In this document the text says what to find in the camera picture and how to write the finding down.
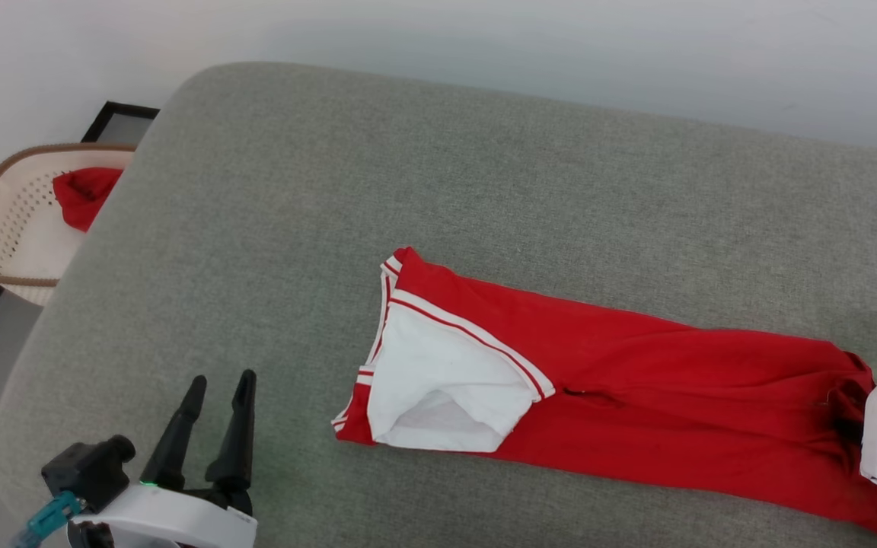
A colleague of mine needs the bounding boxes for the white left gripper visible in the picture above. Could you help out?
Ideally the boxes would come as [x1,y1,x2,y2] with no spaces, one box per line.
[65,369,259,548]

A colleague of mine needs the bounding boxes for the red garment with white trim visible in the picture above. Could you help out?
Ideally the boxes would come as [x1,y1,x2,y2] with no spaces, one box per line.
[330,246,877,540]

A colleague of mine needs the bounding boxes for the red cloth in basket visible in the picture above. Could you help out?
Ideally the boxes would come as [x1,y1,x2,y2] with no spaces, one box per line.
[52,167,125,234]

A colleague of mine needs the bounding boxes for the cream plastic laundry basket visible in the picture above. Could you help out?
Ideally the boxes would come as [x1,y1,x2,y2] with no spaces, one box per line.
[0,142,137,307]

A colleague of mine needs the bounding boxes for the black floor edge strip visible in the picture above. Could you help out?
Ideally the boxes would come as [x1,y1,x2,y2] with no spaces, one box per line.
[0,100,161,374]

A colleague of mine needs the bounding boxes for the teal plug with black cable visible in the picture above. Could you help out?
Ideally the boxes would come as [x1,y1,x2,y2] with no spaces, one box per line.
[11,491,87,548]

